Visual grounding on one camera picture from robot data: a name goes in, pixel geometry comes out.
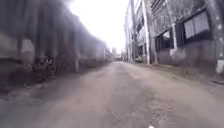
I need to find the grey-brown alley pavement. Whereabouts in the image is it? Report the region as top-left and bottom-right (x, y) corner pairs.
(0, 60), (224, 128)

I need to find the white drainpipe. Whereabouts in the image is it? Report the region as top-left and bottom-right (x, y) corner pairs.
(142, 0), (152, 67)

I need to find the pale tall building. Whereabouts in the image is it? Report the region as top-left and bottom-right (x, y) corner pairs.
(123, 0), (151, 64)

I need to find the long dark building wall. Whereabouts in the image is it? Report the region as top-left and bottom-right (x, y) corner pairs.
(0, 0), (114, 91)

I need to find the grey brick building with windows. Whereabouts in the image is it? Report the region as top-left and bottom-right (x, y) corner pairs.
(145, 0), (224, 76)

